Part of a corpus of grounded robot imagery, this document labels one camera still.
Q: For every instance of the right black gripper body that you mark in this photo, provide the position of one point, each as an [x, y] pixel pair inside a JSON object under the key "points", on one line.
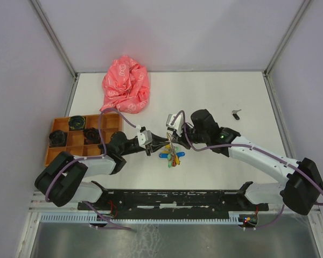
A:
{"points": [[183, 139]]}

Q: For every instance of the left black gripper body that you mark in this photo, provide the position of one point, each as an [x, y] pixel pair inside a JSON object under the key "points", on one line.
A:
{"points": [[149, 147]]}

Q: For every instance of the keyring bunch with colourful tags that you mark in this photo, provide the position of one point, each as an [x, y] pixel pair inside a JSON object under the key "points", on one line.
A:
{"points": [[171, 152]]}

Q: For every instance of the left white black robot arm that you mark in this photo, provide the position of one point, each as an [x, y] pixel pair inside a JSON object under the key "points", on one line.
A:
{"points": [[62, 180]]}

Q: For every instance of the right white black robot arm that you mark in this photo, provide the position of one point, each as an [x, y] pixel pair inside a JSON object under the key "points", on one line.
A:
{"points": [[298, 184]]}

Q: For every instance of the key with black fob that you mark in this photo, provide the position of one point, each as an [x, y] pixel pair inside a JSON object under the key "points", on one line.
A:
{"points": [[235, 114]]}

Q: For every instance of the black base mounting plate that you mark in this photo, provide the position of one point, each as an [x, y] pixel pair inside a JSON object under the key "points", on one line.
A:
{"points": [[175, 204]]}

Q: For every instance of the crumpled pink cloth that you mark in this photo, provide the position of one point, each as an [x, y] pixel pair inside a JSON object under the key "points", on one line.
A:
{"points": [[126, 86]]}

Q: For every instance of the black rosette middle tray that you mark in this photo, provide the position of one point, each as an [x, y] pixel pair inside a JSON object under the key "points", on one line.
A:
{"points": [[91, 136]]}

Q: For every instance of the black rosette tray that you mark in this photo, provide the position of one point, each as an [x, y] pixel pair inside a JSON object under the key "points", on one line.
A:
{"points": [[57, 138], [76, 123], [91, 136]]}

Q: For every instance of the wooden compartment tray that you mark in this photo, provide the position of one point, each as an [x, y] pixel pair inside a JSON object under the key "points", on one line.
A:
{"points": [[75, 145]]}

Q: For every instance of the black rosette top tray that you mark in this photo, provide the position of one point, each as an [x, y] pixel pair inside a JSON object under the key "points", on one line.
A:
{"points": [[76, 123]]}

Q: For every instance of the black rosette left tray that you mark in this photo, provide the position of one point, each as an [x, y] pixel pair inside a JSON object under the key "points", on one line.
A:
{"points": [[57, 138]]}

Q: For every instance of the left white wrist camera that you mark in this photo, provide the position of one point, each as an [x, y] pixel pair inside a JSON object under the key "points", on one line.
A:
{"points": [[144, 136]]}

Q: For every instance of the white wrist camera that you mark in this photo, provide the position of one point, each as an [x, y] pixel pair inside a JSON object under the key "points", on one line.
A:
{"points": [[174, 124], [144, 136]]}

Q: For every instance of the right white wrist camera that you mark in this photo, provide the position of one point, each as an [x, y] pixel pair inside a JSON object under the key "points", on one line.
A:
{"points": [[174, 124]]}

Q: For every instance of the left aluminium frame post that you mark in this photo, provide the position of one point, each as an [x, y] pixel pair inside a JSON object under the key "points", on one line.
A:
{"points": [[41, 14]]}

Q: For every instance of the aluminium frame post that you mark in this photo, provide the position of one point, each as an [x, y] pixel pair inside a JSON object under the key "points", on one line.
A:
{"points": [[291, 29], [41, 14]]}

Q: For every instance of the right aluminium frame post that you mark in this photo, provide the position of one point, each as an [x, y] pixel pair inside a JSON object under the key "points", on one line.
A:
{"points": [[291, 29]]}

